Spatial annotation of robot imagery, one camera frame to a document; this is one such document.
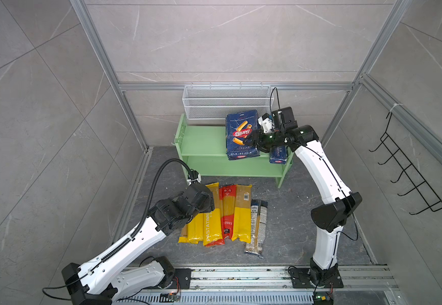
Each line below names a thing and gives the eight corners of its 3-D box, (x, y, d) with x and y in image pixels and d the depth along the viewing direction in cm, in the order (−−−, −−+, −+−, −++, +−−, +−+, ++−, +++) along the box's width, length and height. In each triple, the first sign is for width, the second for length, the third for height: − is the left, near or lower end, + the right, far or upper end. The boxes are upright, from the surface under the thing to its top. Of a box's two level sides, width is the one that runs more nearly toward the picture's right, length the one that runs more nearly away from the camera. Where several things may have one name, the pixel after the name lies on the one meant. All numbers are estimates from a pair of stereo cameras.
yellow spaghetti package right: (231, 240, 84) (232, 238, 82) (236, 186, 103) (236, 183, 101) (250, 242, 84) (251, 240, 82) (251, 187, 102) (251, 184, 100)
